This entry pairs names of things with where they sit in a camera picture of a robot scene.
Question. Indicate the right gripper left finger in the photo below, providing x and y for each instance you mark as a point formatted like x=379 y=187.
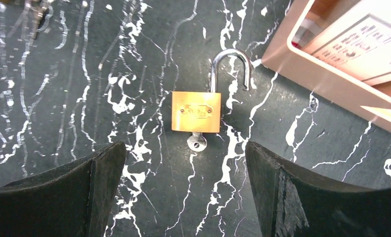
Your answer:
x=71 y=200

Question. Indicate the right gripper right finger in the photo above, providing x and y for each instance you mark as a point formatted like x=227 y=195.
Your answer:
x=293 y=201

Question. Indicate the brass padlock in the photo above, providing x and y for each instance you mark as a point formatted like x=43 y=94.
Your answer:
x=199 y=112

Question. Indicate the orange plastic file organizer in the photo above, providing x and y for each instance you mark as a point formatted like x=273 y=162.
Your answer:
x=332 y=84

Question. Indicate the small white box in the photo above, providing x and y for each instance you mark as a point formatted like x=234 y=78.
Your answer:
x=358 y=43

